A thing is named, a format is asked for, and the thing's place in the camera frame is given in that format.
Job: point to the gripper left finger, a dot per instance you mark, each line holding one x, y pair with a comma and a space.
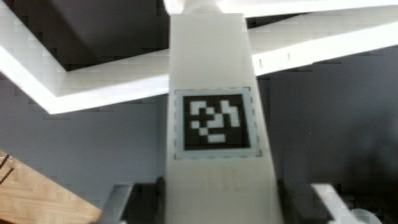
136, 204

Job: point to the white desk leg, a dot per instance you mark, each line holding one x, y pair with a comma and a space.
221, 184

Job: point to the white desk top tray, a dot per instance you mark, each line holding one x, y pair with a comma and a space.
258, 8

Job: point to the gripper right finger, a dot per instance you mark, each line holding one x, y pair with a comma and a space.
336, 213

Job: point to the white L-shaped fence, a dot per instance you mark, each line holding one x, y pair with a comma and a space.
294, 39

